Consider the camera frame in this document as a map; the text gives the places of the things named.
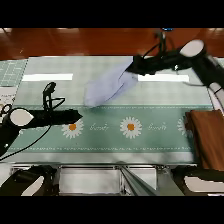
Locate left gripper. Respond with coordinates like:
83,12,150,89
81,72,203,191
49,109,84,126

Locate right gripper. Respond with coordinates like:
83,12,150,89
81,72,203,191
125,55,165,76

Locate light blue shirt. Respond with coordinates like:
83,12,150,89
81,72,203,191
83,59,139,108

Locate brown garment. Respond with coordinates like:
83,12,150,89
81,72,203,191
184,109,224,172

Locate black cable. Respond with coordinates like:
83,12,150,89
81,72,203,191
0,123,53,163

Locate silver frame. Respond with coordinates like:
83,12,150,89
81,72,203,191
9,162,188,197

